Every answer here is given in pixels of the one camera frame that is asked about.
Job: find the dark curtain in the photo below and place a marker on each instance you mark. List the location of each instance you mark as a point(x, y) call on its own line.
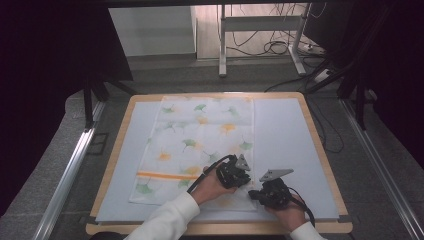
point(43, 83)
point(396, 66)

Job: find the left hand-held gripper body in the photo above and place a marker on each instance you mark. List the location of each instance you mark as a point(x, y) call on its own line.
point(231, 173)

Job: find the white panel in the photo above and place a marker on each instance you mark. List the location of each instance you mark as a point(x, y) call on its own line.
point(151, 31)

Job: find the person's left hand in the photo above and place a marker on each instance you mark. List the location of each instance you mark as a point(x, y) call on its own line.
point(210, 188)

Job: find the dark floor outlet cover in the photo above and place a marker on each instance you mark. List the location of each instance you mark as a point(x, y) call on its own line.
point(97, 143)

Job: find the black metal stand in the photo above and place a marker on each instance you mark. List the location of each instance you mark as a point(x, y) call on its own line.
point(88, 103)
point(359, 100)

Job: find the white metal desk frame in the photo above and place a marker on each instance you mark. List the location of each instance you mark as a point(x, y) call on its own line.
point(260, 23)

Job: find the person's right hand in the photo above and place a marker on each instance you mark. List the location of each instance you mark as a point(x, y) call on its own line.
point(288, 216)

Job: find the white power strip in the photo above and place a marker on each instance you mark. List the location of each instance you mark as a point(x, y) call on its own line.
point(322, 76)

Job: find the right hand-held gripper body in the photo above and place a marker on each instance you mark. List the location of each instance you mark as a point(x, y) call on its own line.
point(276, 193)

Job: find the wooden edged table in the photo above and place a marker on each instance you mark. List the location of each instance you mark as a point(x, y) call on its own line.
point(216, 229)

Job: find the aluminium rail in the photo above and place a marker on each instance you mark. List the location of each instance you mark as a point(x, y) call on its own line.
point(70, 170)
point(380, 163)

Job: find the white table mat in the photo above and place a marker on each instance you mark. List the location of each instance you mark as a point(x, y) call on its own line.
point(286, 140)

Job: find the leaf print mesh laundry bag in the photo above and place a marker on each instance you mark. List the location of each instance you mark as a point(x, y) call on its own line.
point(193, 140)

